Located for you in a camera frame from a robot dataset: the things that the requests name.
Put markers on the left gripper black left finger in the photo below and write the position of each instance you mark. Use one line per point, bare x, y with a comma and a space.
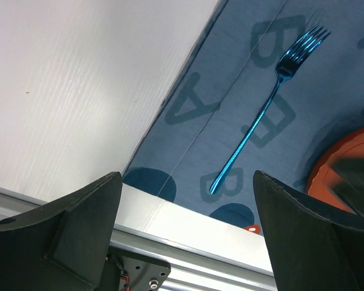
63, 244

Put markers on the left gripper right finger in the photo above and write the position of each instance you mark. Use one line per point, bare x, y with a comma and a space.
312, 245

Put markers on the red round plate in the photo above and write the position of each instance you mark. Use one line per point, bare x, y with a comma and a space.
326, 173

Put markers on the blue letter-print placemat cloth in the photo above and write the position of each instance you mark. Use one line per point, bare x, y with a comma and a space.
222, 89

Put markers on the blue fork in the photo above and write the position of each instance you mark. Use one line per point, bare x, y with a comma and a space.
285, 70

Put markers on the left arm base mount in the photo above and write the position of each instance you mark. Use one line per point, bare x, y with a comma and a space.
133, 272

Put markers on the aluminium mounting rail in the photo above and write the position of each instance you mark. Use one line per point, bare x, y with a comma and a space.
204, 254

